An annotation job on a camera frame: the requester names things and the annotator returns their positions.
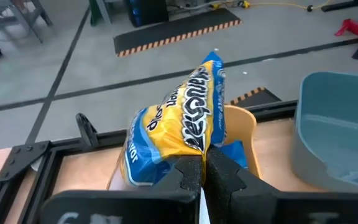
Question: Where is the grey plastic bin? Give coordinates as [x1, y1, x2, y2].
[290, 71, 358, 194]

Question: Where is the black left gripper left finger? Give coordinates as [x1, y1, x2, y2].
[40, 156, 203, 224]

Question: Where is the black table frame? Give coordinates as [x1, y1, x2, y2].
[0, 99, 298, 224]

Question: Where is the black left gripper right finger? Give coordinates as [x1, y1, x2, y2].
[203, 146, 358, 224]

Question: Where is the black striped floor mat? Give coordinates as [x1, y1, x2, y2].
[112, 7, 244, 58]
[225, 86, 282, 108]

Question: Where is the red metal stand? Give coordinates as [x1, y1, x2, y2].
[334, 14, 358, 60]

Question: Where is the blue Maruchan ramen packet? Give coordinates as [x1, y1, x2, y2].
[219, 139, 249, 170]
[118, 51, 228, 187]

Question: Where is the black computer tower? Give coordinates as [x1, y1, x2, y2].
[124, 0, 170, 28]

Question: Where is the yellow plastic bin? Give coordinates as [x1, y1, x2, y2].
[106, 105, 263, 191]

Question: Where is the yellow floor cable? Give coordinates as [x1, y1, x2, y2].
[209, 0, 332, 11]

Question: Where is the grey metal table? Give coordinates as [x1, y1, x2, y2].
[0, 0, 54, 44]

